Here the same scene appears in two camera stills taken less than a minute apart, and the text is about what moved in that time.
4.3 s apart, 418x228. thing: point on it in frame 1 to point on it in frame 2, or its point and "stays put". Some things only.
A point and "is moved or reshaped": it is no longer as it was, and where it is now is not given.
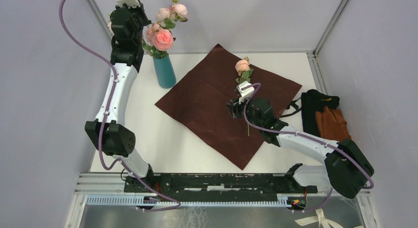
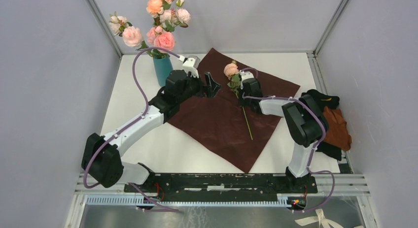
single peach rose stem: (242, 67) is moved or reshaped
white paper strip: (326, 222) stays put
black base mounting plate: (215, 183) stays put
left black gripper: (140, 10) to (209, 91)
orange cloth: (332, 125) stays put
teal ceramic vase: (165, 73) stays put
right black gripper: (234, 108) to (244, 104)
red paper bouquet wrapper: (198, 102) stays put
